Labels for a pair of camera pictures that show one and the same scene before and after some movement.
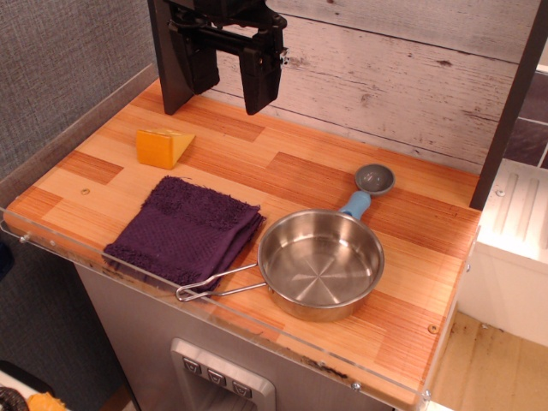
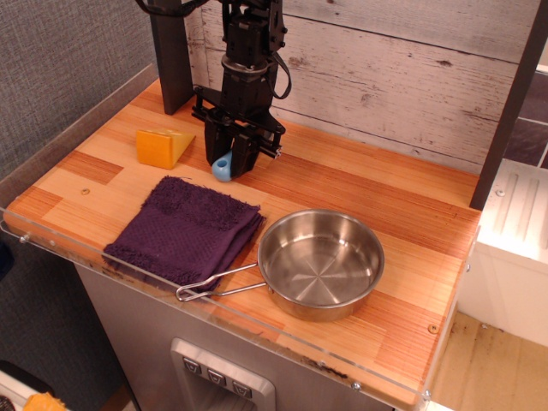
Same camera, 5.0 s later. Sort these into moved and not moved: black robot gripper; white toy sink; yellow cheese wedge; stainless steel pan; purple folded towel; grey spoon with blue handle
Moved: black robot gripper; grey spoon with blue handle
Not moved: stainless steel pan; yellow cheese wedge; purple folded towel; white toy sink
